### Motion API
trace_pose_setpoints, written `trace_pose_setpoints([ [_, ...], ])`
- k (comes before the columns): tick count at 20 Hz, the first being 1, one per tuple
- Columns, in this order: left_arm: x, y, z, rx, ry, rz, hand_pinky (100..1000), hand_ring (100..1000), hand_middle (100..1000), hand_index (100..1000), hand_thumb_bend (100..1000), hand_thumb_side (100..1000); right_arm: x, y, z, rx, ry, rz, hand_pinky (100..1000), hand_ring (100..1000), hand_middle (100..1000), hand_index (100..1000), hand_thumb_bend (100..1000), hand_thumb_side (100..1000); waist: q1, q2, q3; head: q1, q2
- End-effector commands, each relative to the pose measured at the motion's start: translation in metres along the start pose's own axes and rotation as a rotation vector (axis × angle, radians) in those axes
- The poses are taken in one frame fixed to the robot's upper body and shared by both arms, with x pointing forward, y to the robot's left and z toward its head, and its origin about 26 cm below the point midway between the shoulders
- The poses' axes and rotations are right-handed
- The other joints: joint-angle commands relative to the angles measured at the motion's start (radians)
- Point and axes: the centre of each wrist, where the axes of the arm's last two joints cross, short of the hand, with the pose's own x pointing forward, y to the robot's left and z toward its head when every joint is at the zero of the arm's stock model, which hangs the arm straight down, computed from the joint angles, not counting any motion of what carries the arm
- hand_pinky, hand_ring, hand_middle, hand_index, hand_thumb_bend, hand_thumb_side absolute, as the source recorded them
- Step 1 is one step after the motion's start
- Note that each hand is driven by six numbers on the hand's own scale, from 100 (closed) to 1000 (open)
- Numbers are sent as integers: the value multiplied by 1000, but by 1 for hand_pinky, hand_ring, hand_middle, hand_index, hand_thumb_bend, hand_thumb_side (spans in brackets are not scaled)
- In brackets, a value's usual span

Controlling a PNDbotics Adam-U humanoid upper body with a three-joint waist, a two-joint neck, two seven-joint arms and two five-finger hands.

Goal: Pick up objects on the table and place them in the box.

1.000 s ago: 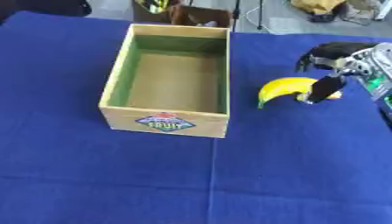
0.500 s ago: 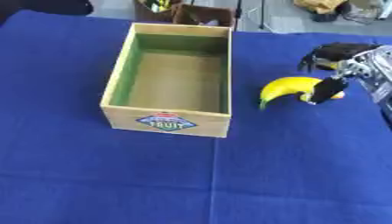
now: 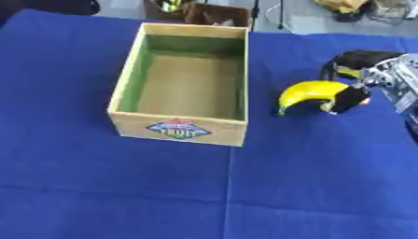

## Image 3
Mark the dark chair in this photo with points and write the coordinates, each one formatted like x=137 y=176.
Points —
x=49 y=7

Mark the yellow toy banana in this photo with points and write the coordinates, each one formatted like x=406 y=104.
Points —
x=307 y=91

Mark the brown cardboard box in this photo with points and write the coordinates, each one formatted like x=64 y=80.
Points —
x=204 y=12

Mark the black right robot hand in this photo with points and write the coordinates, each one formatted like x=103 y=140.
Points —
x=359 y=59

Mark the yellow bag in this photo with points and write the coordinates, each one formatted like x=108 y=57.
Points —
x=343 y=4

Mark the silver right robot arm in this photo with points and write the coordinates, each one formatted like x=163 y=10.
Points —
x=400 y=84

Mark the tan cardboard box green inside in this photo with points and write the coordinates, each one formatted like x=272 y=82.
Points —
x=185 y=84

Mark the black tripod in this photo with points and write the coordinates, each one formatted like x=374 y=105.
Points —
x=266 y=14

